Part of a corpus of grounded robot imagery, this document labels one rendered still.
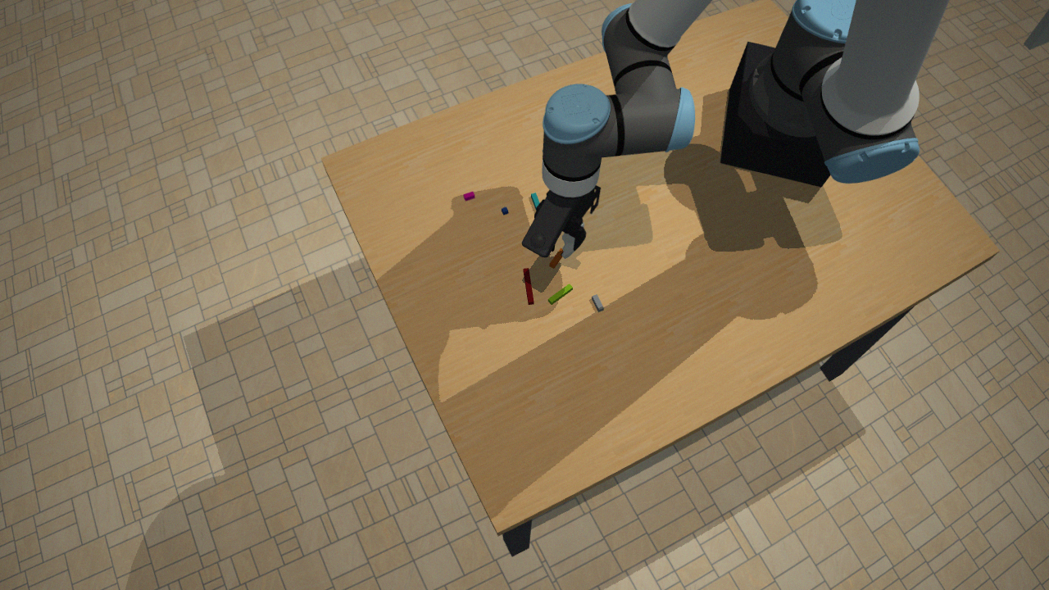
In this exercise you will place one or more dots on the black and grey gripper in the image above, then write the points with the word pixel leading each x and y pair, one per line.
pixel 574 234

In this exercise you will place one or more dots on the green rectangular bar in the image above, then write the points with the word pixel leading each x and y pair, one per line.
pixel 557 296

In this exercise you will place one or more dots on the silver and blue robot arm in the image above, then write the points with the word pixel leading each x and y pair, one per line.
pixel 861 114

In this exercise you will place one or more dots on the dark red rod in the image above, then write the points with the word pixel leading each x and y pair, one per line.
pixel 528 287

